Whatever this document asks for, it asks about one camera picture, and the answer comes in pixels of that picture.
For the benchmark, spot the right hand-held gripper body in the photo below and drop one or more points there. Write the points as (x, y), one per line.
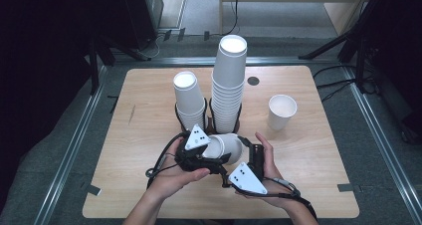
(247, 180)

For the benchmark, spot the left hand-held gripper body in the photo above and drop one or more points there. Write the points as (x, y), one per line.
(196, 140)

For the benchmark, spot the white paper cup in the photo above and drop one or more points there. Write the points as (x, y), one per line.
(229, 147)
(282, 110)

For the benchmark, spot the black double cup holder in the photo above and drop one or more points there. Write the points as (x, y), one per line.
(209, 125)

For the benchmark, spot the tall stack of paper cups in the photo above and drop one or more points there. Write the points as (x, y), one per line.
(229, 85)

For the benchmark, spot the person's right hand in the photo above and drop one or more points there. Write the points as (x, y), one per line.
(272, 165)

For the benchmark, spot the person's left hand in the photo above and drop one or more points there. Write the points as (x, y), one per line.
(169, 181)

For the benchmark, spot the short stack of paper cups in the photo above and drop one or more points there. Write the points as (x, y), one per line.
(189, 99)

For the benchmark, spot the black round table grommet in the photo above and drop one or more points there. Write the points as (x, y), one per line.
(253, 81)

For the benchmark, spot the grey tape piece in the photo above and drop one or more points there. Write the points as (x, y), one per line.
(93, 189)
(345, 187)

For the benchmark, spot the black plug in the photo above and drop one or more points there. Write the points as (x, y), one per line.
(181, 34)
(167, 35)
(206, 36)

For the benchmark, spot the black metal stand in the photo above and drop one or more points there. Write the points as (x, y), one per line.
(94, 69)

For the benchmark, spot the black tripod stand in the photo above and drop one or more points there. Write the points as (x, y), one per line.
(331, 44)

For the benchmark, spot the black computer tower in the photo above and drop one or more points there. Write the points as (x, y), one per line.
(137, 16)

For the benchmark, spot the light wooden cabinet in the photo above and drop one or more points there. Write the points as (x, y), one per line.
(341, 9)

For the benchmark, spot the black curtain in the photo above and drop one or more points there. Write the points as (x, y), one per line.
(40, 85)

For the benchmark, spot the metal floor rail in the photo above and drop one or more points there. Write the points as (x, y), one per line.
(381, 142)
(282, 60)
(69, 152)

